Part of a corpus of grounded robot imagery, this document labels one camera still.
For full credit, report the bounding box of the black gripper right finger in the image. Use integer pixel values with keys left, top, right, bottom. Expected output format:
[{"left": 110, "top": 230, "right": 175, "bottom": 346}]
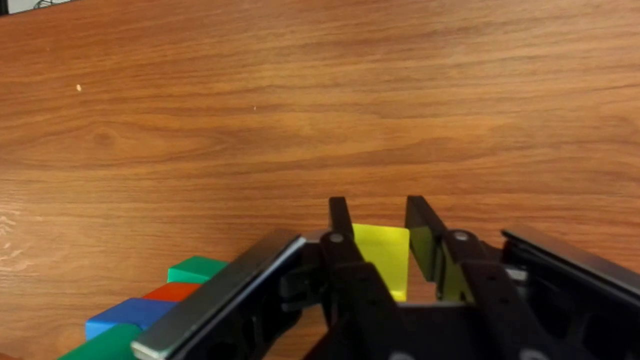
[{"left": 405, "top": 193, "right": 520, "bottom": 307}]

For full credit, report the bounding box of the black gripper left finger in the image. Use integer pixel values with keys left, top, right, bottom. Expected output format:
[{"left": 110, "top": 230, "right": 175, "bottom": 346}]
[{"left": 319, "top": 193, "right": 399, "bottom": 337}]

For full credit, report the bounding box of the yellow block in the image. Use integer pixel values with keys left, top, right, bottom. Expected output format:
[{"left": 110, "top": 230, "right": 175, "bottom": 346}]
[{"left": 351, "top": 222, "right": 413, "bottom": 303}]

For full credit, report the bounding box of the green bridge block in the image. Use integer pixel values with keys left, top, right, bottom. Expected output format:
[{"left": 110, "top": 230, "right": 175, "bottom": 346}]
[{"left": 166, "top": 253, "right": 231, "bottom": 285}]

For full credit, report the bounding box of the red block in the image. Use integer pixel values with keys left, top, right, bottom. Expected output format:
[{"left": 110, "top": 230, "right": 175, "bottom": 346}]
[{"left": 143, "top": 282, "right": 204, "bottom": 306}]

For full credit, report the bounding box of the blue block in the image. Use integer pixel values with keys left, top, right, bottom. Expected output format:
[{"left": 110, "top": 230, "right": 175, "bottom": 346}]
[{"left": 84, "top": 295, "right": 178, "bottom": 342}]

